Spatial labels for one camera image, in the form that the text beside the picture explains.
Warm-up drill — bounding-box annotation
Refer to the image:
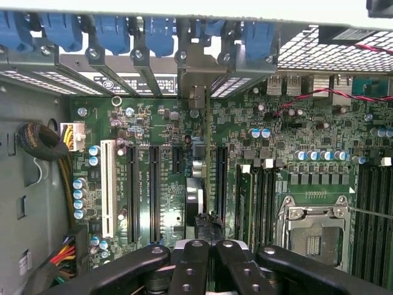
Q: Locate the silver CPU socket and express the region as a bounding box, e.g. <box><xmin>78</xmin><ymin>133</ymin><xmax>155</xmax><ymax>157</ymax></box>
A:
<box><xmin>276</xmin><ymin>195</ymin><xmax>352</xmax><ymax>273</ymax></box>

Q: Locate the black main power connector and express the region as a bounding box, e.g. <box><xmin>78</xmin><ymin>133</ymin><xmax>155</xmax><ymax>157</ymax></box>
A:
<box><xmin>63</xmin><ymin>226</ymin><xmax>90</xmax><ymax>271</ymax></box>

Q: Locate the black RAM slot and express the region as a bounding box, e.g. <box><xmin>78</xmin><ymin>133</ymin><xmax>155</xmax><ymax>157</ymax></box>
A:
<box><xmin>384</xmin><ymin>156</ymin><xmax>393</xmax><ymax>277</ymax></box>
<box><xmin>259</xmin><ymin>159</ymin><xmax>268</xmax><ymax>253</ymax></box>
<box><xmin>352</xmin><ymin>165</ymin><xmax>365</xmax><ymax>277</ymax></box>
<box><xmin>252</xmin><ymin>167</ymin><xmax>260</xmax><ymax>253</ymax></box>
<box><xmin>373</xmin><ymin>165</ymin><xmax>385</xmax><ymax>277</ymax></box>
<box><xmin>267</xmin><ymin>167</ymin><xmax>276</xmax><ymax>253</ymax></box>
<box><xmin>364</xmin><ymin>165</ymin><xmax>375</xmax><ymax>277</ymax></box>

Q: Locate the long black expansion slot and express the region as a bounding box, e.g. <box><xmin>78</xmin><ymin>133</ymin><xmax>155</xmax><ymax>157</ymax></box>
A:
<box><xmin>214</xmin><ymin>146</ymin><xmax>228</xmax><ymax>221</ymax></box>
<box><xmin>149</xmin><ymin>144</ymin><xmax>163</xmax><ymax>245</ymax></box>
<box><xmin>126</xmin><ymin>144</ymin><xmax>141</xmax><ymax>245</ymax></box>

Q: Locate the white PCI expansion slot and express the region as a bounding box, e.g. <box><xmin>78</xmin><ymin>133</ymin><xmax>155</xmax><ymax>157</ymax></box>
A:
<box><xmin>100</xmin><ymin>140</ymin><xmax>118</xmax><ymax>239</ymax></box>

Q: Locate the thin socket locking lever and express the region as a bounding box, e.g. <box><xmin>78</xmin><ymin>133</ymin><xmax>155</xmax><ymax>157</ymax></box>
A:
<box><xmin>346</xmin><ymin>206</ymin><xmax>393</xmax><ymax>219</ymax></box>

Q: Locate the open grey PC case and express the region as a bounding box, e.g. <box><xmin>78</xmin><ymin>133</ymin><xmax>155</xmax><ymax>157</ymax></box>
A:
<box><xmin>0</xmin><ymin>6</ymin><xmax>393</xmax><ymax>295</ymax></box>

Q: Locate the green motherboard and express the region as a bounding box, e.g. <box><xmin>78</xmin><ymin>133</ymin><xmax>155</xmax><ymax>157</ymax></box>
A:
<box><xmin>69</xmin><ymin>76</ymin><xmax>393</xmax><ymax>277</ymax></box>

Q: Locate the white power connector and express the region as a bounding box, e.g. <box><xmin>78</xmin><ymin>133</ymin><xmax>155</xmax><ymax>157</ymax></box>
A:
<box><xmin>60</xmin><ymin>122</ymin><xmax>87</xmax><ymax>153</ymax></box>

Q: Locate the silver port block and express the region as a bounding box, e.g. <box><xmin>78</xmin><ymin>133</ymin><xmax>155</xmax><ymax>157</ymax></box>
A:
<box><xmin>302</xmin><ymin>73</ymin><xmax>331</xmax><ymax>98</ymax></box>
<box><xmin>331</xmin><ymin>73</ymin><xmax>352</xmax><ymax>107</ymax></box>

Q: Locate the silver USB port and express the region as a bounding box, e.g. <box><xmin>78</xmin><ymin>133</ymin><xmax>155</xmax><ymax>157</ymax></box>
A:
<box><xmin>266</xmin><ymin>73</ymin><xmax>283</xmax><ymax>96</ymax></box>
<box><xmin>285</xmin><ymin>73</ymin><xmax>302</xmax><ymax>96</ymax></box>

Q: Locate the teal port connector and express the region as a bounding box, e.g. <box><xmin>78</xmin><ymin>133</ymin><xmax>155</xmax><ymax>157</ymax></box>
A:
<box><xmin>352</xmin><ymin>76</ymin><xmax>393</xmax><ymax>98</ymax></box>

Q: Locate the perforated metal slot cover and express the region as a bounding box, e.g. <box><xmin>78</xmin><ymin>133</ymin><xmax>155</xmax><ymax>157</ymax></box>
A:
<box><xmin>209</xmin><ymin>58</ymin><xmax>277</xmax><ymax>98</ymax></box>
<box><xmin>0</xmin><ymin>53</ymin><xmax>77</xmax><ymax>95</ymax></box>
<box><xmin>18</xmin><ymin>45</ymin><xmax>104</xmax><ymax>95</ymax></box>

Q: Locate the blue card retention clip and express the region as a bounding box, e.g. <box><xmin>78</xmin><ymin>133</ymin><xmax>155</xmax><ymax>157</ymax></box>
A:
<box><xmin>144</xmin><ymin>17</ymin><xmax>176</xmax><ymax>58</ymax></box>
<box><xmin>93</xmin><ymin>15</ymin><xmax>131</xmax><ymax>56</ymax></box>
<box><xmin>41</xmin><ymin>12</ymin><xmax>83</xmax><ymax>52</ymax></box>
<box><xmin>241</xmin><ymin>20</ymin><xmax>276</xmax><ymax>61</ymax></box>
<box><xmin>195</xmin><ymin>18</ymin><xmax>227</xmax><ymax>37</ymax></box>
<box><xmin>0</xmin><ymin>11</ymin><xmax>33</xmax><ymax>53</ymax></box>

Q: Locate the coloured power wire bundle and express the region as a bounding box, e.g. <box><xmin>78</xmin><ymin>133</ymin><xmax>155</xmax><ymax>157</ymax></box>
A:
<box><xmin>30</xmin><ymin>241</ymin><xmax>77</xmax><ymax>286</ymax></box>

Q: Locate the black braided power cable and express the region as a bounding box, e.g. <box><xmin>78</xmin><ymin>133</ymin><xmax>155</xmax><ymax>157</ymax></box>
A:
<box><xmin>17</xmin><ymin>122</ymin><xmax>76</xmax><ymax>228</ymax></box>

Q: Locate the red black twisted wire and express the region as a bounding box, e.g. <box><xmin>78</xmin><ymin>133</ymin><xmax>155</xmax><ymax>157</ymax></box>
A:
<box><xmin>271</xmin><ymin>42</ymin><xmax>393</xmax><ymax>117</ymax></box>

